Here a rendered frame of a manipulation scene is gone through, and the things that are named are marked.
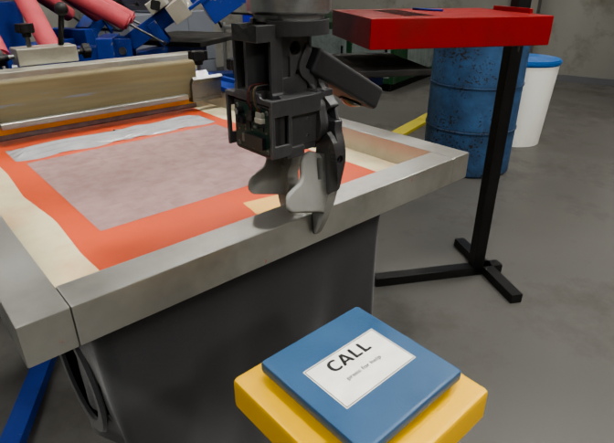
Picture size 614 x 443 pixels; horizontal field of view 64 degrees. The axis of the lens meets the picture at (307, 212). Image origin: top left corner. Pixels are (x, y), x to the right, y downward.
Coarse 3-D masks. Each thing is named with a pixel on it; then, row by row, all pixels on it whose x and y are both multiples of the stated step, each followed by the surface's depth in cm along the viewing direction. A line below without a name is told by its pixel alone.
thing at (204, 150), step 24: (144, 120) 99; (216, 120) 99; (144, 144) 84; (168, 144) 84; (192, 144) 84; (216, 144) 84; (192, 168) 74; (216, 168) 74; (240, 168) 74; (360, 168) 74; (240, 192) 65
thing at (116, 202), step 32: (96, 128) 93; (0, 160) 77; (32, 160) 77; (64, 160) 77; (96, 160) 77; (128, 160) 77; (160, 160) 77; (32, 192) 65; (64, 192) 65; (96, 192) 65; (128, 192) 65; (160, 192) 65; (192, 192) 65; (224, 192) 65; (64, 224) 57; (96, 224) 57; (128, 224) 57; (160, 224) 57; (192, 224) 57; (224, 224) 57; (96, 256) 50; (128, 256) 50
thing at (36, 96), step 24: (72, 72) 88; (96, 72) 89; (120, 72) 92; (144, 72) 95; (168, 72) 98; (192, 72) 102; (0, 96) 80; (24, 96) 83; (48, 96) 85; (72, 96) 88; (96, 96) 91; (120, 96) 94; (144, 96) 97; (168, 96) 100; (0, 120) 82
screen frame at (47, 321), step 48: (384, 144) 76; (432, 144) 73; (384, 192) 59; (0, 240) 46; (192, 240) 46; (240, 240) 46; (288, 240) 50; (0, 288) 39; (48, 288) 39; (96, 288) 39; (144, 288) 41; (192, 288) 44; (48, 336) 36; (96, 336) 39
